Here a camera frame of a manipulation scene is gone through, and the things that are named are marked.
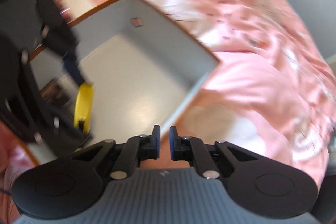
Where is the orange cardboard storage box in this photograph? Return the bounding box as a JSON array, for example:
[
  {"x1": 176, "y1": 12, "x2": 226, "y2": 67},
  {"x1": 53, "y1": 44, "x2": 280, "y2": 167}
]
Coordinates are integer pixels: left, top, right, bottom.
[{"x1": 24, "y1": 0, "x2": 220, "y2": 166}]

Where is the grey photo card box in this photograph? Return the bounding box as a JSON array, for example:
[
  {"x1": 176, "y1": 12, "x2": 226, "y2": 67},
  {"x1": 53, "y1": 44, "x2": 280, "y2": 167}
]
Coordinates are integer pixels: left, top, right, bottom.
[{"x1": 40, "y1": 79, "x2": 70, "y2": 108}]

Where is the pink patterned bed quilt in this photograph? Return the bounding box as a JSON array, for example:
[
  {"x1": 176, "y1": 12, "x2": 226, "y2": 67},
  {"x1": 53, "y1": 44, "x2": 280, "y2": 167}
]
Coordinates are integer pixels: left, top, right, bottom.
[{"x1": 1, "y1": 0, "x2": 335, "y2": 223}]

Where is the yellow tape measure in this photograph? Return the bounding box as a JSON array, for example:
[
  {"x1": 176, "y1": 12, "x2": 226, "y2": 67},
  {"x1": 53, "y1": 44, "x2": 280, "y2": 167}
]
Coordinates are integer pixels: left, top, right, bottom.
[{"x1": 73, "y1": 83, "x2": 94, "y2": 134}]

